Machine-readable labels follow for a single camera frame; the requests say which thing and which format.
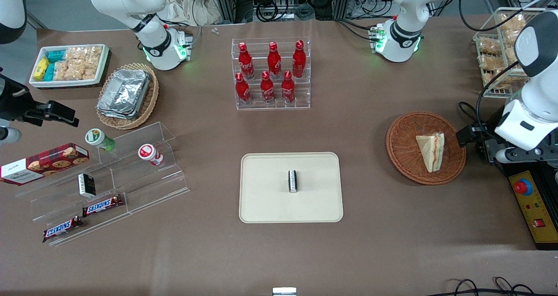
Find green lid drink bottle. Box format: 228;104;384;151
85;128;116;152

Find white rectangular snack tray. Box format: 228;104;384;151
29;44;109;88

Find coiled black cable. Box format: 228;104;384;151
255;0;279;23

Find black tabletop appliance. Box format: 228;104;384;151
477;137;513;168

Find red plaid cookie box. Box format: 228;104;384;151
0;143;90;187

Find white wire rack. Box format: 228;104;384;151
473;7;558;99

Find black yellow control box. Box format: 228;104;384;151
506;161;558;250

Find red lid drink bottle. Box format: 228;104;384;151
138;144;165;167

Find snickers chocolate bar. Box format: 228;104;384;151
42;216;84;243
82;194;124;218

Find triangle sandwich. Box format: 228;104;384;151
415;132;446;174

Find yellow snack packet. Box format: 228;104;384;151
34;57;50;80

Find clear acrylic bottle rack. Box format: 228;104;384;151
231;37;311;111

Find red cola bottle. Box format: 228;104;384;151
267;42;282;80
281;71;296;104
238;42;255;80
235;72;252;106
292;40;306;79
260;71;276;105

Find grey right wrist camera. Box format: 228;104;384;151
0;127;22;145

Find oval tan wicker basket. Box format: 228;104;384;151
96;62;160;130

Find clear acrylic tiered shelf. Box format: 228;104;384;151
15;122;191;247

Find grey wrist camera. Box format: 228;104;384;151
0;127;22;145
495;149;524;164

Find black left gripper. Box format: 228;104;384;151
456;122;497;147

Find round brown wicker basket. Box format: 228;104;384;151
386;112;467;186

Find small black carton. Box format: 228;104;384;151
78;173;97;199

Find beige plastic tray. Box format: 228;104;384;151
239;152;344;224

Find crumpled beige cloth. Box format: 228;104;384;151
165;0;224;27

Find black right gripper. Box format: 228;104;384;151
0;76;80;127

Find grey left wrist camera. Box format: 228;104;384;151
495;149;524;164

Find black floor cables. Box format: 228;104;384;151
436;277;558;296

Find stacked aluminium foil trays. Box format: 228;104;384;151
96;68;151;120

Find clear rice cracker packet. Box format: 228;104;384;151
65;47;88;65
498;13;527;37
478;54;506;71
478;38;503;55
484;68;526;90
72;46;103;81
53;60;71;81

